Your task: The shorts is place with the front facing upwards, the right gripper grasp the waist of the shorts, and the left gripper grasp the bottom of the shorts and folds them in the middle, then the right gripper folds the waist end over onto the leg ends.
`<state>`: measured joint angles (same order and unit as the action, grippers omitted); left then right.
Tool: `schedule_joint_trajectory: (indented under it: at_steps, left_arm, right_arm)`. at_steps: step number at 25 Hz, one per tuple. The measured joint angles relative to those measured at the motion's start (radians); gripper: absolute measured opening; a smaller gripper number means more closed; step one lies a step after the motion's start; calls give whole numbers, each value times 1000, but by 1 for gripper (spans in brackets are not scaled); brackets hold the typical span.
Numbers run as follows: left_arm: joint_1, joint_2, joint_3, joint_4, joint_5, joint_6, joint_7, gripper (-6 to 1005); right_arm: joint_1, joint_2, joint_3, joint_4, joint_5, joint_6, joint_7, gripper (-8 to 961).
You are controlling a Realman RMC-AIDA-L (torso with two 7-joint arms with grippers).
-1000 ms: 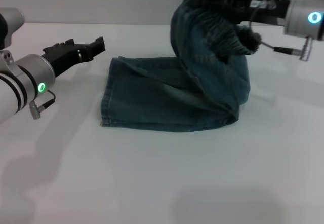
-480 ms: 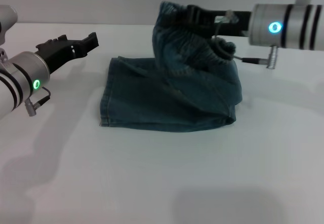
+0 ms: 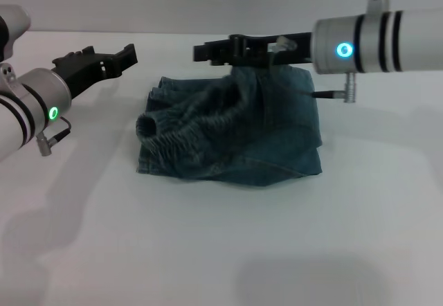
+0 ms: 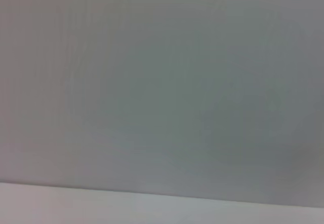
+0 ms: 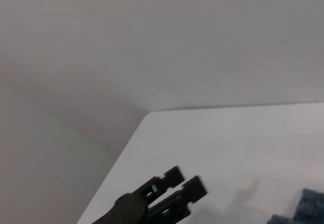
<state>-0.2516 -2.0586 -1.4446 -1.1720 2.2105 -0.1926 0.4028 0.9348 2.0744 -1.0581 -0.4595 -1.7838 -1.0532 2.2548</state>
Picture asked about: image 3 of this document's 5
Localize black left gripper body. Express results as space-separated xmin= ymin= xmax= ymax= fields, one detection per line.
xmin=51 ymin=44 xmax=105 ymax=100

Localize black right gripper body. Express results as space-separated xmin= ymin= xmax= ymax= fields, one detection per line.
xmin=248 ymin=30 xmax=315 ymax=69

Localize blue denim shorts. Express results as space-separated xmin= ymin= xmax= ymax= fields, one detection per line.
xmin=134 ymin=65 xmax=325 ymax=190

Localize clear plug with thin cable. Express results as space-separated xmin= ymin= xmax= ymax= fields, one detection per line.
xmin=268 ymin=35 xmax=316 ymax=96

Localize silver right arm cable connector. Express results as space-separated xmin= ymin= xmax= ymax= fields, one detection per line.
xmin=311 ymin=72 xmax=357 ymax=104

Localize silver arm cable connector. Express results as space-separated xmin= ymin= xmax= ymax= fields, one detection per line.
xmin=311 ymin=72 xmax=357 ymax=104
xmin=36 ymin=117 xmax=73 ymax=157

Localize silver left arm cable connector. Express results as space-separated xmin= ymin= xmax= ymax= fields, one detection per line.
xmin=36 ymin=117 xmax=73 ymax=157

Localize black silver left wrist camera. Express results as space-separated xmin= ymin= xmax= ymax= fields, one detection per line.
xmin=0 ymin=4 xmax=32 ymax=63

